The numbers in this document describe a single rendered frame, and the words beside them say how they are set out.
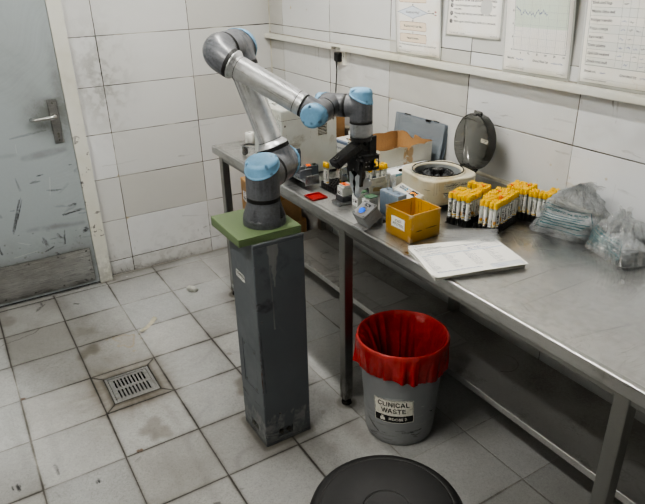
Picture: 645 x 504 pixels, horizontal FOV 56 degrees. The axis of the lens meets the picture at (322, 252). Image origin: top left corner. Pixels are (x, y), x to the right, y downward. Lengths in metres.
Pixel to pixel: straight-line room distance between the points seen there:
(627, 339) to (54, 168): 2.94
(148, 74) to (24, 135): 0.75
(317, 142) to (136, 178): 1.46
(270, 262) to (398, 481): 0.93
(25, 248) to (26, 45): 1.08
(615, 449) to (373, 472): 0.57
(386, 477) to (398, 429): 0.98
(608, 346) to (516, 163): 1.04
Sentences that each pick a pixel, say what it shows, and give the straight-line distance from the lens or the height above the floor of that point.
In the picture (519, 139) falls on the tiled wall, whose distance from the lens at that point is 2.45.
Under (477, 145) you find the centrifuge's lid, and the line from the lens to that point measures 2.53.
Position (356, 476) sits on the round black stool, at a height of 0.65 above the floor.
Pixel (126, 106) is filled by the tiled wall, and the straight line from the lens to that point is 3.72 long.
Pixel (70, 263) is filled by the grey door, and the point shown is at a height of 0.17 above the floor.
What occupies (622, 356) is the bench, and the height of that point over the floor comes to 0.88.
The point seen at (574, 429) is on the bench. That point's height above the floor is 0.27.
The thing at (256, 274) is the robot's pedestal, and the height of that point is 0.76.
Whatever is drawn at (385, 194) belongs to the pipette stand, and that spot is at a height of 0.96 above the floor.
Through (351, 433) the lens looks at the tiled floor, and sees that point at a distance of 2.57.
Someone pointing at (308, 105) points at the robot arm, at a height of 1.33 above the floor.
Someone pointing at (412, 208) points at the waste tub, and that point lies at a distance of 2.17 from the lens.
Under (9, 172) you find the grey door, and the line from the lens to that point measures 3.63.
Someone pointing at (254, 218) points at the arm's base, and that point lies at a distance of 2.09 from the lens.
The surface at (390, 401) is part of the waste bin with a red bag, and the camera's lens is 2.37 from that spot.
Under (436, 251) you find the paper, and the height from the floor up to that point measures 0.89.
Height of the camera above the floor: 1.72
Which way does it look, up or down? 25 degrees down
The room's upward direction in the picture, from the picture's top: 1 degrees counter-clockwise
